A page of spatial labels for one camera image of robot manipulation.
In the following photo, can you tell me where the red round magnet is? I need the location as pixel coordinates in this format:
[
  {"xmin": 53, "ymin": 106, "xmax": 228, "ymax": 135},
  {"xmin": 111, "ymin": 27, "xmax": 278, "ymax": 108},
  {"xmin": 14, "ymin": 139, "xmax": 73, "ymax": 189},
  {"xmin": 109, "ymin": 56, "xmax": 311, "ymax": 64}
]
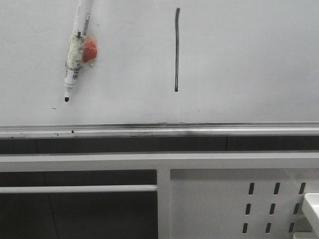
[{"xmin": 83, "ymin": 37, "xmax": 98, "ymax": 63}]

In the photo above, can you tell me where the white black whiteboard marker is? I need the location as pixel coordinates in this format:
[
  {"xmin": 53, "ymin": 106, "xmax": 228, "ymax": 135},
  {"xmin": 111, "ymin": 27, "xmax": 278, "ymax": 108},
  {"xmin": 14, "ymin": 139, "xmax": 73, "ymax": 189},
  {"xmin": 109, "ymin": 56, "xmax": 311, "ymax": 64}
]
[{"xmin": 64, "ymin": 0, "xmax": 94, "ymax": 102}]

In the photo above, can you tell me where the white whiteboard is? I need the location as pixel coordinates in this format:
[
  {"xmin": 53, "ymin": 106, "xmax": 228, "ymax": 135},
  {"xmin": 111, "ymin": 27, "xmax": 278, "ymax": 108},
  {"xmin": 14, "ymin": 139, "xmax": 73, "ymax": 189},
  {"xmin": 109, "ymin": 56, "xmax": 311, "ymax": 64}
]
[{"xmin": 0, "ymin": 0, "xmax": 319, "ymax": 137}]

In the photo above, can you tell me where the white perforated metal panel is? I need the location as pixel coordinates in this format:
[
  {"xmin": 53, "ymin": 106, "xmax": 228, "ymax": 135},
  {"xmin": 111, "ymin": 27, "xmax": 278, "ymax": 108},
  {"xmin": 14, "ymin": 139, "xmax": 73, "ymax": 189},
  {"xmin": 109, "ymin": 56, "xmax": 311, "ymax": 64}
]
[{"xmin": 170, "ymin": 168, "xmax": 319, "ymax": 239}]

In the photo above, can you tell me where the white plastic tray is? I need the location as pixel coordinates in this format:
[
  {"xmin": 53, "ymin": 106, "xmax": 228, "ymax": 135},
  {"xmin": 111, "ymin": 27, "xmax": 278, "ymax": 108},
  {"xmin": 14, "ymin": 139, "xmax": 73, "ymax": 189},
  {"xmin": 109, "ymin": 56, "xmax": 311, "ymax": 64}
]
[{"xmin": 293, "ymin": 193, "xmax": 319, "ymax": 239}]

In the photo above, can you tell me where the white metal frame rack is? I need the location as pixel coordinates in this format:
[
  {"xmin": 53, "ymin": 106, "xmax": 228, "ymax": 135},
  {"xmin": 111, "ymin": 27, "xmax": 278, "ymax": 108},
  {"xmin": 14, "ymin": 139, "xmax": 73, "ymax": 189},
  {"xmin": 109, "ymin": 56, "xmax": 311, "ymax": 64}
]
[{"xmin": 0, "ymin": 152, "xmax": 319, "ymax": 239}]

